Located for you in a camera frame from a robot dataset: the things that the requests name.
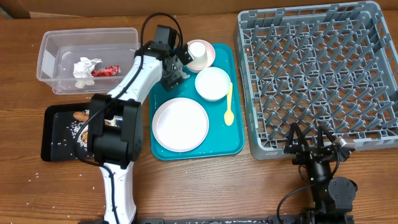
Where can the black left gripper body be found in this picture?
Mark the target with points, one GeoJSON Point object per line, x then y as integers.
{"type": "Point", "coordinates": [170, 79]}

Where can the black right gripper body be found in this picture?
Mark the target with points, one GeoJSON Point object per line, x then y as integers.
{"type": "Point", "coordinates": [309, 158]}

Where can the white upturned cup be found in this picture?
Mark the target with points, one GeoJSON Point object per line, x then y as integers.
{"type": "Point", "coordinates": [198, 51]}

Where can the white bowl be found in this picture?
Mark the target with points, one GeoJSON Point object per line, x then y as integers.
{"type": "Point", "coordinates": [212, 83]}

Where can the white round plate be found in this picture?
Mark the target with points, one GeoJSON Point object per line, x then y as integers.
{"type": "Point", "coordinates": [180, 124]}

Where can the red snack wrapper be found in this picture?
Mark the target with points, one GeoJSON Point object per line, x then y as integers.
{"type": "Point", "coordinates": [110, 71]}

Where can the white tissue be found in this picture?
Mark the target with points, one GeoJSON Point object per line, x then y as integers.
{"type": "Point", "coordinates": [82, 71]}

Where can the brown carrot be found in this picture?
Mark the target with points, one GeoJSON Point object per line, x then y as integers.
{"type": "Point", "coordinates": [81, 116]}

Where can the pile of white rice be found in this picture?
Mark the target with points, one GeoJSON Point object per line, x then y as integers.
{"type": "Point", "coordinates": [66, 128]}

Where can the brown meat patty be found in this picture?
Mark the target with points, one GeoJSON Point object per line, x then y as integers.
{"type": "Point", "coordinates": [84, 136]}

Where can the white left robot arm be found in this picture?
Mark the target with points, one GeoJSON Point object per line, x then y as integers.
{"type": "Point", "coordinates": [116, 149]}

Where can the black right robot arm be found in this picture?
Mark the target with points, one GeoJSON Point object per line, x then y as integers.
{"type": "Point", "coordinates": [332, 196]}

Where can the grey dish rack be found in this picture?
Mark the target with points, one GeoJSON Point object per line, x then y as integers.
{"type": "Point", "coordinates": [331, 65]}

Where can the yellow plastic spoon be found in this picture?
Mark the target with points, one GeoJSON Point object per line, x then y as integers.
{"type": "Point", "coordinates": [229, 115]}

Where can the teal serving tray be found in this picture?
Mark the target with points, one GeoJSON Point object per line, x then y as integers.
{"type": "Point", "coordinates": [222, 140]}

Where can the clear plastic storage bin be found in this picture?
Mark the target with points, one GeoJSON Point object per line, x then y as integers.
{"type": "Point", "coordinates": [60, 50]}

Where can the black plastic tray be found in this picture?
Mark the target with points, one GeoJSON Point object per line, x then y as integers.
{"type": "Point", "coordinates": [48, 154]}

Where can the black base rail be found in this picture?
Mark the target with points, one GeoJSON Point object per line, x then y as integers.
{"type": "Point", "coordinates": [202, 221]}

